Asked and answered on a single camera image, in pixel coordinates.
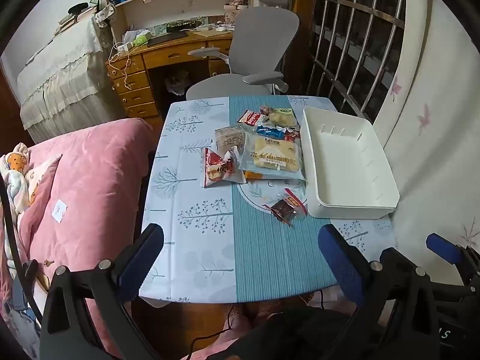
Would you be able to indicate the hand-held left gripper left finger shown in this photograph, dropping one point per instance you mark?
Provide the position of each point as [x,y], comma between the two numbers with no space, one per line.
[144,249]

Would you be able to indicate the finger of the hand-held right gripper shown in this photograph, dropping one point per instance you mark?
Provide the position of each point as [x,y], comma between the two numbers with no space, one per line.
[444,248]

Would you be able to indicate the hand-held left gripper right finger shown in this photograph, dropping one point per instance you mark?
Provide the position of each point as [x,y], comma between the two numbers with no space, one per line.
[341,262]

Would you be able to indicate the clear dark jerky packet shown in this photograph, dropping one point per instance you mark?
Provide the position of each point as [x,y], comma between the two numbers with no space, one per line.
[285,210]

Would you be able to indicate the white plastic bin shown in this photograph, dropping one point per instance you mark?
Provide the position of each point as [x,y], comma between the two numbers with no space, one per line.
[337,157]

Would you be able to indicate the triangular red white snack packet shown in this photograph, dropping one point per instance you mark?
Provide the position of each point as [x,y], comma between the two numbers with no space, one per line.
[213,168]
[235,167]

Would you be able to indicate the orange snack packet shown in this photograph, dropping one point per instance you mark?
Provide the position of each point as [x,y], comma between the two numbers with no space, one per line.
[253,175]

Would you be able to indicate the brown snack packet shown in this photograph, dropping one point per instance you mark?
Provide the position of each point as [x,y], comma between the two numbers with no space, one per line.
[292,134]

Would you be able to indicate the clear toast packet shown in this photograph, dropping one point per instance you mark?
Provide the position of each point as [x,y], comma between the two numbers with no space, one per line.
[228,138]

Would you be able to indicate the blue snack packet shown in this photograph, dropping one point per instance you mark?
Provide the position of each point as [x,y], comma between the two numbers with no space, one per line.
[269,132]

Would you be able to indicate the green label bread packet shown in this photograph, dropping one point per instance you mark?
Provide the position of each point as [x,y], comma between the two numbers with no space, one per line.
[282,118]

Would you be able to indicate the red white cookie packet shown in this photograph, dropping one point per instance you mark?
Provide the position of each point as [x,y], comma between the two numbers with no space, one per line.
[252,118]

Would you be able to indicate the dark clothing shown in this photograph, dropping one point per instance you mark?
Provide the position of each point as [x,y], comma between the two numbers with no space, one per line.
[292,330]

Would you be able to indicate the pink quilt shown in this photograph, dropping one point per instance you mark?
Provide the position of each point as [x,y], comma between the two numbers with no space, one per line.
[93,180]

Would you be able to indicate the cartoon print blanket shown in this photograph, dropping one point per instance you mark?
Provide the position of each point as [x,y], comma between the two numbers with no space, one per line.
[15,172]

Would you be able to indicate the trash bin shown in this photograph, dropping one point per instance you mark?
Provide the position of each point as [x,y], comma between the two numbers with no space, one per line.
[176,82]

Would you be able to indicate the white lace cover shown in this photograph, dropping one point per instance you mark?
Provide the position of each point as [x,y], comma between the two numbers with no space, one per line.
[63,71]

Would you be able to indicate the wooden desk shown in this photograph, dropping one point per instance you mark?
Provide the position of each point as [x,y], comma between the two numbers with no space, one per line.
[168,54]

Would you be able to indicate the white power strip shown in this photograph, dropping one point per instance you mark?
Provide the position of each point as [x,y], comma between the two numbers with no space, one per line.
[125,47]

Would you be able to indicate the green tissue pack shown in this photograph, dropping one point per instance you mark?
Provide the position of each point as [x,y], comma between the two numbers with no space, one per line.
[140,39]

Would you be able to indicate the black keyboard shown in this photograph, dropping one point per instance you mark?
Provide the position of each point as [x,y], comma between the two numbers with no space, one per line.
[168,39]

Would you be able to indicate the grey office chair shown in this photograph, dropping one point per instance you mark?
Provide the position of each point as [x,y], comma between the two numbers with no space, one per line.
[262,41]

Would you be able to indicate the hanging fabric bag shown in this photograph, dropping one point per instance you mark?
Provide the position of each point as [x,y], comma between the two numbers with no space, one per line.
[105,14]

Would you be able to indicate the stack of books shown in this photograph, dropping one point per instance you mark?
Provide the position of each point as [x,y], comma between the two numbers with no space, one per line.
[75,20]

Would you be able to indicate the metal window grille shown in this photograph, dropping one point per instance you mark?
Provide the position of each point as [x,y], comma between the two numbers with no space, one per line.
[401,3]

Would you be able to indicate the wooden bookshelf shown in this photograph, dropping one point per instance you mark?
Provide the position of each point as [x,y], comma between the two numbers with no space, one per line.
[180,2]

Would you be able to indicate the wooden door frame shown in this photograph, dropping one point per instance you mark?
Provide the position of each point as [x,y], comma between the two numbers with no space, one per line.
[300,45]

